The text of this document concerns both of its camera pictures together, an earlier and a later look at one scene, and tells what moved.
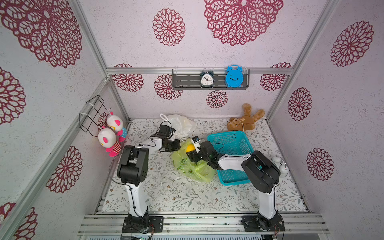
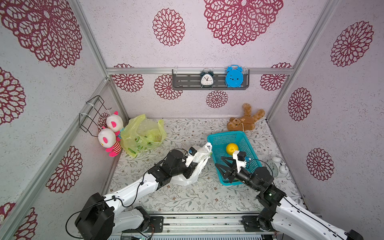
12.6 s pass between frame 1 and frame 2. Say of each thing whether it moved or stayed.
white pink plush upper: stayed
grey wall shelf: stayed
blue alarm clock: stayed
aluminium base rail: stayed
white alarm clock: stayed
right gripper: moved
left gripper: moved
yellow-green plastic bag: moved
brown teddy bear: stayed
